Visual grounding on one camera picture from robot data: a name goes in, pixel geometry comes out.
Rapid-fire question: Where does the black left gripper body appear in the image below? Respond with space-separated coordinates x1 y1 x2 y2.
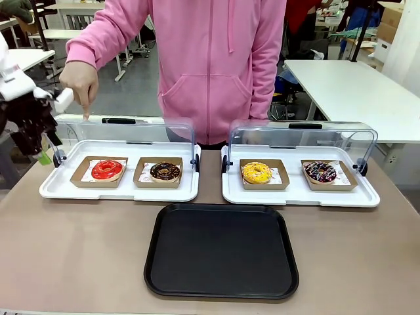
0 94 58 156

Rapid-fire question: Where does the cardboard donut tray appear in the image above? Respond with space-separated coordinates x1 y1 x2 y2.
132 156 184 190
300 159 359 192
69 156 129 190
238 158 291 192

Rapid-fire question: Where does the red glazed donut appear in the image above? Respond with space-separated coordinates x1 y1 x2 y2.
91 159 125 182

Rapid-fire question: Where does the chocolate sprinkled donut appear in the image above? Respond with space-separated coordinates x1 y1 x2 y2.
149 161 182 182

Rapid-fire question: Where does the yellow glazed donut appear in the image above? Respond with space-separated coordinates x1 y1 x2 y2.
241 161 273 185

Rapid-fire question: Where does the black plastic serving tray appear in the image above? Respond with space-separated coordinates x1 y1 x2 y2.
142 202 301 301

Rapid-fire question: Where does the purple drizzled chocolate donut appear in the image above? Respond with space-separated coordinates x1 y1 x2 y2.
303 160 337 184

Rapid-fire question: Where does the person's right hand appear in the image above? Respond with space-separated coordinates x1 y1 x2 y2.
59 60 100 121

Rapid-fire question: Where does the small white background table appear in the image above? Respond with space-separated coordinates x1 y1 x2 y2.
0 49 56 72

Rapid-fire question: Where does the white display case base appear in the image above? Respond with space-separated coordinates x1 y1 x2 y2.
38 138 201 203
220 144 381 207

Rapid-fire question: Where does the white desk with legs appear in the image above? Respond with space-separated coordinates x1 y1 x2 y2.
28 28 133 83

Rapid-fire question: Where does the clear display case lid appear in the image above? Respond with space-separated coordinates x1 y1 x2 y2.
228 119 379 176
51 114 198 169

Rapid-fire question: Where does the dark green jacket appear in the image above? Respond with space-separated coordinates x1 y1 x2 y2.
0 0 34 24

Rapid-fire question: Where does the person's right arm pink sleeve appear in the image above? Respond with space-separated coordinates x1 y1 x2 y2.
65 0 165 72

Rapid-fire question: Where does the person's arm pink sleeve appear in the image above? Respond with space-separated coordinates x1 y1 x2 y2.
247 0 288 121
65 0 165 72

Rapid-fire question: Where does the person's pink hoodie torso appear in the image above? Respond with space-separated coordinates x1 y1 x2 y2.
144 0 287 146

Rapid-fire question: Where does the person's left arm pink sleeve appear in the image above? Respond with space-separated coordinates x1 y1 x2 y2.
247 0 288 121

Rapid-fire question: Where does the background person in red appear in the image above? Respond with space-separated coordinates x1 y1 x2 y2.
284 0 324 37

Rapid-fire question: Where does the large white background table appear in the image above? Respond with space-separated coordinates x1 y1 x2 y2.
283 58 420 145

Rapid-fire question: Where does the background person in blue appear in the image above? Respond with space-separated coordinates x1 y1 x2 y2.
341 0 382 33

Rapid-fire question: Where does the white storage box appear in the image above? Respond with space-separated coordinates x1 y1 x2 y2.
373 37 395 64

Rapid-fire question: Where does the brown cardboard box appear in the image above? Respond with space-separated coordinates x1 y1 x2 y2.
376 1 408 45

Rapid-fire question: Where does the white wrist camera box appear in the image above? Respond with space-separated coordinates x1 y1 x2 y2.
52 87 75 114

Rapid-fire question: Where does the black camera stand pole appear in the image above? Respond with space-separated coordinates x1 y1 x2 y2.
350 0 379 64

